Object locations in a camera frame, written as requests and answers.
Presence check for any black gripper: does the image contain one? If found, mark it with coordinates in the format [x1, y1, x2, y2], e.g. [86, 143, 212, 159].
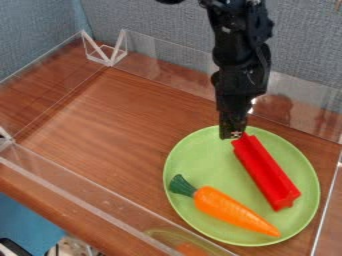
[211, 44, 271, 140]

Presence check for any clear acrylic wall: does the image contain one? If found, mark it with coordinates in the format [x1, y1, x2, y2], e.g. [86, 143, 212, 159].
[125, 31, 342, 144]
[0, 142, 237, 256]
[0, 32, 101, 137]

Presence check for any clear acrylic corner bracket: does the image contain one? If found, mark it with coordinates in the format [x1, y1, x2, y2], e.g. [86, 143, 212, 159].
[81, 29, 128, 67]

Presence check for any clear acrylic left wall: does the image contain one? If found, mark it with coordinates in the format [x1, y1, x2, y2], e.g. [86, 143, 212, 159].
[0, 32, 101, 137]

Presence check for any green round plate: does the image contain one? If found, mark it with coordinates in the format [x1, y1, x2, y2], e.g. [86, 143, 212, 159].
[163, 126, 320, 247]

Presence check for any red plastic block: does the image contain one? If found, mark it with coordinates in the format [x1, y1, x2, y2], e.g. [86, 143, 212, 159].
[231, 133, 301, 211]

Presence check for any clear acrylic back wall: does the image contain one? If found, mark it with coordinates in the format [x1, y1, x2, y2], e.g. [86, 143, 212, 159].
[125, 31, 342, 144]

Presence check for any clear acrylic front wall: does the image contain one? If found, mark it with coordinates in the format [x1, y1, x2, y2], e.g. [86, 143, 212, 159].
[0, 142, 237, 256]

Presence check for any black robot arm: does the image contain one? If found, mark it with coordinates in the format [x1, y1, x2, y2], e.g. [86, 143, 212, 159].
[197, 0, 273, 140]

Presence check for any orange toy carrot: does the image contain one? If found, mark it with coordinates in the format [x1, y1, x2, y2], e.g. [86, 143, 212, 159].
[168, 174, 280, 237]

